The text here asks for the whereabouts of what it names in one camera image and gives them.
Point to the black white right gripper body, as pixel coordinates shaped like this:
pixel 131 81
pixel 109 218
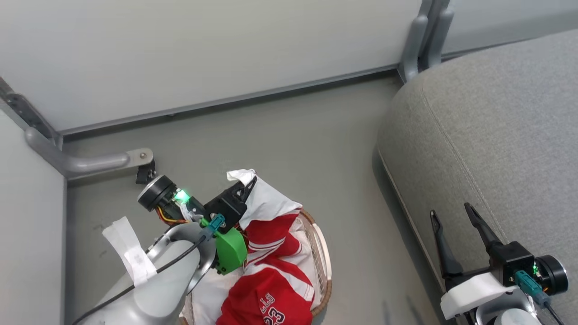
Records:
pixel 512 262

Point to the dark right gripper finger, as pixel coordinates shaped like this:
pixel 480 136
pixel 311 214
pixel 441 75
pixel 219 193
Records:
pixel 481 228
pixel 445 250

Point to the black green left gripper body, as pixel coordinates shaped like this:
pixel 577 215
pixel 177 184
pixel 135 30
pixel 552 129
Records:
pixel 226 207

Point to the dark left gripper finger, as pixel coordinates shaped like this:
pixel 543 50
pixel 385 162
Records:
pixel 235 187
pixel 248 189

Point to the red white sports jersey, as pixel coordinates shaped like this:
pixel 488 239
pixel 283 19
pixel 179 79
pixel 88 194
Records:
pixel 271 280

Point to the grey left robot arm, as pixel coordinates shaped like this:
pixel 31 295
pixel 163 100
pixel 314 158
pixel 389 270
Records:
pixel 158 293

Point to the white wicker-rimmed laundry basket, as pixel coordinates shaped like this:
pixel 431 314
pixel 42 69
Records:
pixel 323 262

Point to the black caster wheel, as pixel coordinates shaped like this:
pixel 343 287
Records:
pixel 145 174

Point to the grey fabric sofa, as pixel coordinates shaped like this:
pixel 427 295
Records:
pixel 487 135

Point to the white tape label strip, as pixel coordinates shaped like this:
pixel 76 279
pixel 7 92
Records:
pixel 133 257

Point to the grey partition bottom rail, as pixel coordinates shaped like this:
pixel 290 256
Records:
pixel 226 99

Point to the grey partition foot bracket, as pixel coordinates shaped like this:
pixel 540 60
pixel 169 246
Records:
pixel 90 162

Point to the grey partition corner post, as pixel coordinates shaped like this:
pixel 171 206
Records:
pixel 27 113

